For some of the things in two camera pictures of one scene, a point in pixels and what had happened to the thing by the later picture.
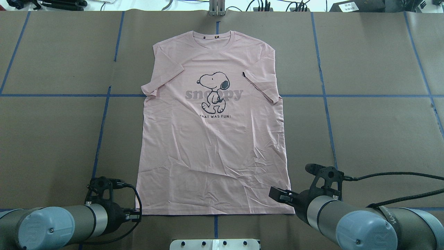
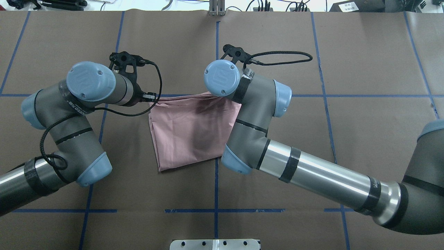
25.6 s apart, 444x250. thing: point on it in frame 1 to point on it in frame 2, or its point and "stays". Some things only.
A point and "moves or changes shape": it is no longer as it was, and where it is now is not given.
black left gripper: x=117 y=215 to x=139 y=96
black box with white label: x=359 y=6 stays
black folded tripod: x=61 y=5 stays
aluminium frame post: x=216 y=8 stays
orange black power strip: x=291 y=9 stays
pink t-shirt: x=212 y=141 moves or changes shape
